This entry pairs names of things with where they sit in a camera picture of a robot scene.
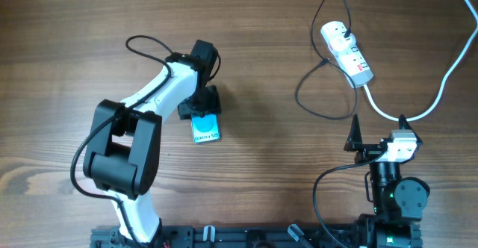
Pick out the white power strip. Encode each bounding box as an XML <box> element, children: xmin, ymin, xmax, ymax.
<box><xmin>320</xmin><ymin>21</ymin><xmax>373</xmax><ymax>87</ymax></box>

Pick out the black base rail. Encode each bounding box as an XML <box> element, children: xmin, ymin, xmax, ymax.
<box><xmin>89</xmin><ymin>223</ymin><xmax>423</xmax><ymax>248</ymax></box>

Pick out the blue screen smartphone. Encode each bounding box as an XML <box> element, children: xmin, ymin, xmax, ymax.
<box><xmin>191</xmin><ymin>114</ymin><xmax>220</xmax><ymax>143</ymax></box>

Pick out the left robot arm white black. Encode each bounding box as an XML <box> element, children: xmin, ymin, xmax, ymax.
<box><xmin>70</xmin><ymin>40</ymin><xmax>222</xmax><ymax>247</ymax></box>

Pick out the black charger cable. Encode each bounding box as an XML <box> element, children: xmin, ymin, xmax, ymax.
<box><xmin>294</xmin><ymin>0</ymin><xmax>359</xmax><ymax>121</ymax></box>

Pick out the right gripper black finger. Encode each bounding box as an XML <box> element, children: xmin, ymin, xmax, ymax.
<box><xmin>398</xmin><ymin>114</ymin><xmax>423</xmax><ymax>146</ymax></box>
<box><xmin>344</xmin><ymin>114</ymin><xmax>363</xmax><ymax>152</ymax></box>

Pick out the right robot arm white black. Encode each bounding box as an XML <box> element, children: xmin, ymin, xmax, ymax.
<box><xmin>344</xmin><ymin>115</ymin><xmax>430</xmax><ymax>248</ymax></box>

